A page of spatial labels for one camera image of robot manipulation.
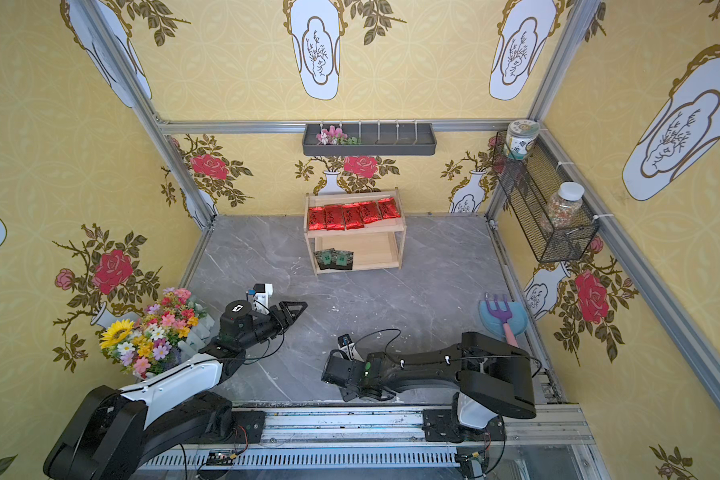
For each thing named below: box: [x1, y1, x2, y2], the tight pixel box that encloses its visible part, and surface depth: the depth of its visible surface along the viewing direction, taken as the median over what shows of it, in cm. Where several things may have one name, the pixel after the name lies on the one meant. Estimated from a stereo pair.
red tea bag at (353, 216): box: [342, 203, 365, 230], surface depth 92 cm
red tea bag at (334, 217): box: [324, 204, 345, 231], surface depth 92 cm
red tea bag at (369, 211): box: [358, 201, 379, 224], surface depth 92 cm
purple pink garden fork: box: [484, 292, 518, 347], surface depth 96 cm
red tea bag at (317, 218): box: [308, 206, 327, 231], surface depth 90 cm
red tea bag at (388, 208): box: [378, 197, 401, 219], surface depth 94 cm
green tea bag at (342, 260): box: [330, 249, 354, 270], surface depth 108 cm
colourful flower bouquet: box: [100, 287, 199, 377], surface depth 74 cm
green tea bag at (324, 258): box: [313, 248, 335, 270], surface depth 106 cm
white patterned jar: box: [505, 119, 541, 161], surface depth 87 cm
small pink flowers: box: [316, 125, 359, 146], surface depth 89 cm
